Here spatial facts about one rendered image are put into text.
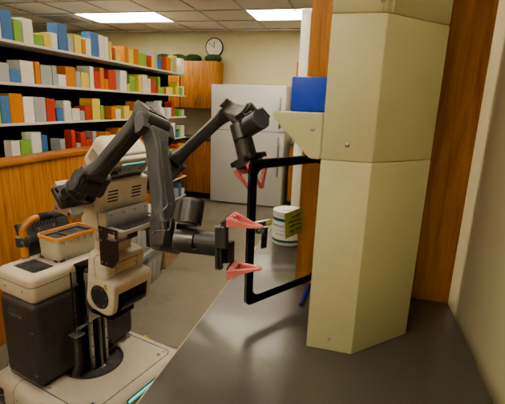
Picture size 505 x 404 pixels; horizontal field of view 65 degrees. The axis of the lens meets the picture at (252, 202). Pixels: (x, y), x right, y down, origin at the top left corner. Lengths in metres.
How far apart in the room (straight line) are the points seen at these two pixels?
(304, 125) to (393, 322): 0.57
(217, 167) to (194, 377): 5.38
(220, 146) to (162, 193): 5.14
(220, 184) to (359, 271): 5.36
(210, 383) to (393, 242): 0.53
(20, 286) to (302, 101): 1.38
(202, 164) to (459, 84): 5.43
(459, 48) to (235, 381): 1.04
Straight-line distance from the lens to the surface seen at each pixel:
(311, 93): 1.09
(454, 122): 1.29
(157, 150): 1.11
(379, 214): 0.95
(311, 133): 0.90
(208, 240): 0.89
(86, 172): 1.42
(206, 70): 6.58
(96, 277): 1.78
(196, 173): 6.49
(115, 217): 1.65
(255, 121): 1.10
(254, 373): 0.97
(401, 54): 0.94
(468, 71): 1.30
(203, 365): 0.99
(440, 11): 1.04
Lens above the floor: 1.52
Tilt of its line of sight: 14 degrees down
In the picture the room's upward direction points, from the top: 2 degrees clockwise
